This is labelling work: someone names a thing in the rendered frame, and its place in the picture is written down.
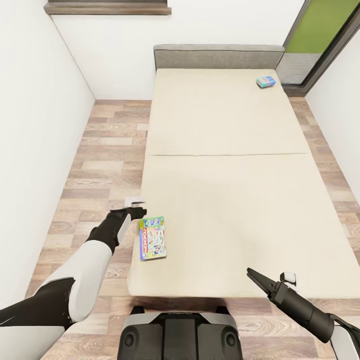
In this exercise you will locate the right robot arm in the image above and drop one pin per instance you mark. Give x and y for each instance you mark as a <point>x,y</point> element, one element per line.
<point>344,338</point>

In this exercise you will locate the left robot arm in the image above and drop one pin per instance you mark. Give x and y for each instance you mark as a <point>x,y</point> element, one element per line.
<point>29,328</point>

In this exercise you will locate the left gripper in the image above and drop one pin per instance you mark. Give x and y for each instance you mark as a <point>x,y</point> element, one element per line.
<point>137,212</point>

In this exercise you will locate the door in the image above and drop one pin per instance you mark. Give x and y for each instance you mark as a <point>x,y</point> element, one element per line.
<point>321,30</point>

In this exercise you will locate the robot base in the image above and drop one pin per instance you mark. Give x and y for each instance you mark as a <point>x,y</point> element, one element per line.
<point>180,336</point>

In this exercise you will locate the board game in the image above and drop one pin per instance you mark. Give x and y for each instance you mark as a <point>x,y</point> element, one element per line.
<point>266,81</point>
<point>152,239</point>

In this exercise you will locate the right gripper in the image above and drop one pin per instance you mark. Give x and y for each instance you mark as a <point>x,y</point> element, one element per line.
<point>287,300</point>

